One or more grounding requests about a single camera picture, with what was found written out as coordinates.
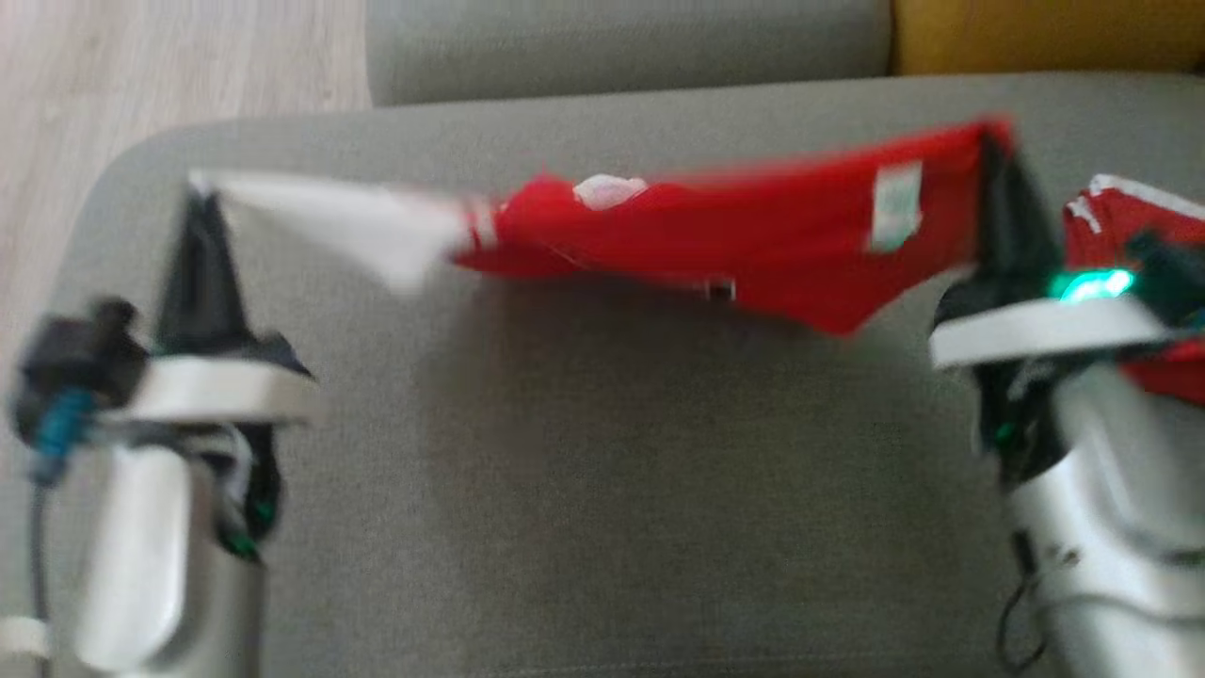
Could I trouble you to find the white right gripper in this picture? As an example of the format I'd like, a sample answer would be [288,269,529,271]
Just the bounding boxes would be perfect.
[927,135,1174,487]

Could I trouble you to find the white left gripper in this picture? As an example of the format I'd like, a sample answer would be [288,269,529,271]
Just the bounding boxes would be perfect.
[94,191,321,562]

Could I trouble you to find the red shorts with white trim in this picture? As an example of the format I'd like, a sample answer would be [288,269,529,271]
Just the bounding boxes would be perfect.
[1064,174,1205,406]

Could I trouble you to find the red basketball jersey number 23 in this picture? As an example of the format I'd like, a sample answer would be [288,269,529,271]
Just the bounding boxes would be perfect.
[188,115,1020,338]

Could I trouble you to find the grey fabric sofa seat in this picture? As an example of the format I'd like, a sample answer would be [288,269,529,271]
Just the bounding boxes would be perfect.
[0,73,1205,678]

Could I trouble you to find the grey sofa back cushion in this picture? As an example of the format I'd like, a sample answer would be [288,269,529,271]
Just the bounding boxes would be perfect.
[365,0,892,106]

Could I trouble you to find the teal left camera connector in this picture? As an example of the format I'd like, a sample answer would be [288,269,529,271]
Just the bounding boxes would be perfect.
[33,388,95,486]

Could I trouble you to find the thin black cable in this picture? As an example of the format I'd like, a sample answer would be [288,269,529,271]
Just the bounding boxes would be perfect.
[996,530,1052,675]
[26,476,53,678]

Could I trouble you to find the white cable tag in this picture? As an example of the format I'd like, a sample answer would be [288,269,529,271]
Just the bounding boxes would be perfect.
[0,617,48,657]

